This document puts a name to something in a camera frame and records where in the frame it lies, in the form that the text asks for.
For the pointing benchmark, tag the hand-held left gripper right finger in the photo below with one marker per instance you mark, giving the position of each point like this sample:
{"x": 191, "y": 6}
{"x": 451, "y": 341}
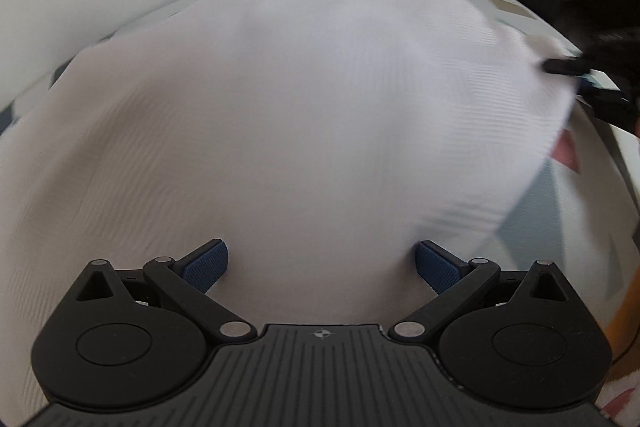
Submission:
{"x": 436, "y": 264}

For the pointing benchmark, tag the geometric patterned table mat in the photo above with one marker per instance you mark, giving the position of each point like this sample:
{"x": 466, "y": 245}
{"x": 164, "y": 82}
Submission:
{"x": 565, "y": 232}

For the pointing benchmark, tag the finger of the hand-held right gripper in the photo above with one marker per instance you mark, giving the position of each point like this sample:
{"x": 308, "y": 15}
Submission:
{"x": 565, "y": 66}
{"x": 607, "y": 103}

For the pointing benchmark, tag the white textured garment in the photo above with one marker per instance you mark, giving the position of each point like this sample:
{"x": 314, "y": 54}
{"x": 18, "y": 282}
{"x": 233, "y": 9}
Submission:
{"x": 280, "y": 117}

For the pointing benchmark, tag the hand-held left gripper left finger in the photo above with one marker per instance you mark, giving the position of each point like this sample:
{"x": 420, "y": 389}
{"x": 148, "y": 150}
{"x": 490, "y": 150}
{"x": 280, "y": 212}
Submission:
{"x": 206, "y": 263}

